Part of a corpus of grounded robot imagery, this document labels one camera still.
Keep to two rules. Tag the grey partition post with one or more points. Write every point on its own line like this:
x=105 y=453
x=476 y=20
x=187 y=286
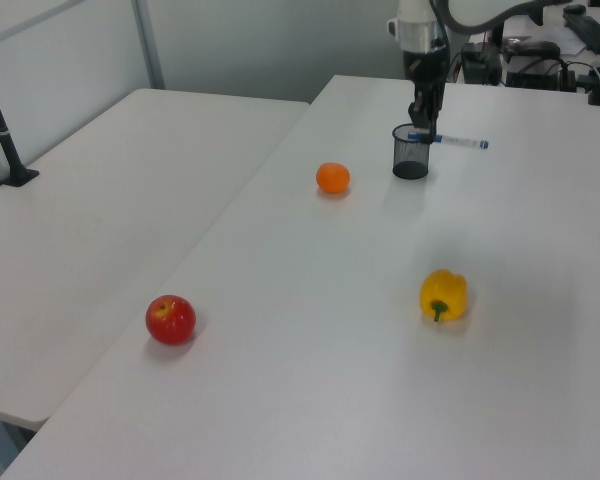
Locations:
x=149 y=45

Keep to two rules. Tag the black flat device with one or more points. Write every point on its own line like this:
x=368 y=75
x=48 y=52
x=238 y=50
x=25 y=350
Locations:
x=532 y=49

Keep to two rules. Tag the orange fruit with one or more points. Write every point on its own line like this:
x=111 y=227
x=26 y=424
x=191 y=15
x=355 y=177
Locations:
x=333 y=177

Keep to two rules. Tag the black camera stand pole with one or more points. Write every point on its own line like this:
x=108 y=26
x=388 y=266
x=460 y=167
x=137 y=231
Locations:
x=2 y=130

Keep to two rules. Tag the yellow bell pepper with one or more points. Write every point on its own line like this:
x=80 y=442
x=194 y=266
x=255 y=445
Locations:
x=443 y=295

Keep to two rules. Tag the red apple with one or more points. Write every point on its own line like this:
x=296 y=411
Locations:
x=170 y=319

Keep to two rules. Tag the black mesh pen cup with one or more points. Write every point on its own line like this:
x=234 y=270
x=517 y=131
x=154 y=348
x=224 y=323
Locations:
x=410 y=157

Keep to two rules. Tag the black computer mouse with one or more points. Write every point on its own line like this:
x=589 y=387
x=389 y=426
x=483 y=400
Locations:
x=575 y=8

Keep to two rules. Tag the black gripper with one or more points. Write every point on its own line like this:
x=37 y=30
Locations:
x=426 y=70

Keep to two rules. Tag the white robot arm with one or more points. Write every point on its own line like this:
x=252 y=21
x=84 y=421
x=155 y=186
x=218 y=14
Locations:
x=420 y=25

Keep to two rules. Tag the black keyboard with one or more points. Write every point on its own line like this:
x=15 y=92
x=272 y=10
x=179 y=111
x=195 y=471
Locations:
x=587 y=27

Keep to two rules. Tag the white marker with blue cap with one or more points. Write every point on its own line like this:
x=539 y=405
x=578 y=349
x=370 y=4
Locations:
x=460 y=141

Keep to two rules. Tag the black electronics box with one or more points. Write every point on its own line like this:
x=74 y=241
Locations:
x=480 y=62

